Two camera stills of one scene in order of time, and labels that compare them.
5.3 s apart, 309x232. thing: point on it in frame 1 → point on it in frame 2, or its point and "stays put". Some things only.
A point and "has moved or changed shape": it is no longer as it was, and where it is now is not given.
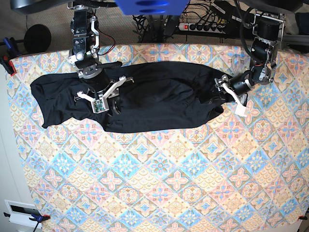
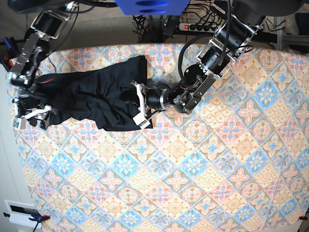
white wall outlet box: (20, 213) stays put
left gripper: (101, 105) → (42, 115)
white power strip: (203, 27) stays put
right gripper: (241, 99) → (150, 99)
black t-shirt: (161, 93) has moved or changed shape
